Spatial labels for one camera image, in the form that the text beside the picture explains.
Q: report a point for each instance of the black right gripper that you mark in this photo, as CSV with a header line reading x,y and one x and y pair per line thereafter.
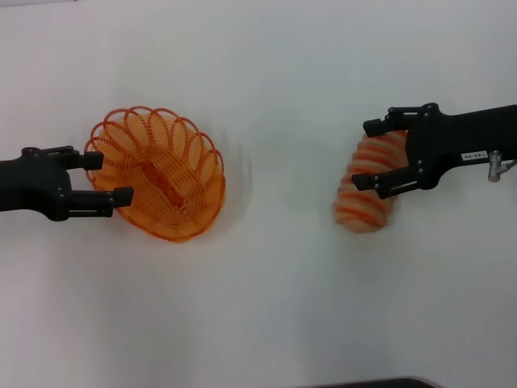
x,y
456,141

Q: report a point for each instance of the orange striped toy bread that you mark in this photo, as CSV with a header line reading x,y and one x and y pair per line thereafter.
x,y
363,204

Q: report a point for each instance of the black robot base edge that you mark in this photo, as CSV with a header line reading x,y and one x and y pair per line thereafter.
x,y
375,384

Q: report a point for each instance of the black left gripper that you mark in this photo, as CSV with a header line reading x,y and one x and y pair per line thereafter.
x,y
32,186

